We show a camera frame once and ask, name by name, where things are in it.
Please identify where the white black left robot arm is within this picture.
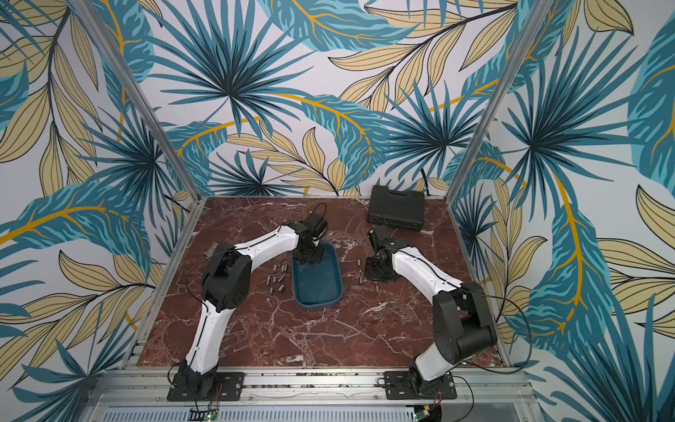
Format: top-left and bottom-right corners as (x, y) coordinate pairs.
(186, 221), (327, 377)

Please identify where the aluminium front rail frame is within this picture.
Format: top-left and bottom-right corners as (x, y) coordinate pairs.
(80, 367), (544, 421)

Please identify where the aluminium right corner post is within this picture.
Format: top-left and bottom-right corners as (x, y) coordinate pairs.
(446, 0), (553, 207)

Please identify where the aluminium left corner post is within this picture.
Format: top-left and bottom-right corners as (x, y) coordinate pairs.
(70, 0), (201, 202)

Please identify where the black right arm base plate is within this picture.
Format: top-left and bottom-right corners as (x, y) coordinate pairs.
(383, 367), (457, 401)

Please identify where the teal plastic storage box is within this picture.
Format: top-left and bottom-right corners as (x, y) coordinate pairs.
(292, 242), (344, 311)

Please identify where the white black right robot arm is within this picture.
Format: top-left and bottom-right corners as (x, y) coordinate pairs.
(364, 225), (497, 382)

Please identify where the black plastic tool case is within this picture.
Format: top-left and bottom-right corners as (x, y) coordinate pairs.
(367, 185), (425, 231)

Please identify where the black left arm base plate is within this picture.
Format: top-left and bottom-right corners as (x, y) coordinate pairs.
(167, 371), (244, 402)

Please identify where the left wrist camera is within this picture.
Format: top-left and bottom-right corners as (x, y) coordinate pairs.
(302, 213), (328, 240)

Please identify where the aluminium corner post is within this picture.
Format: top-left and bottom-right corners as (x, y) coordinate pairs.
(446, 0), (553, 207)
(70, 0), (201, 202)

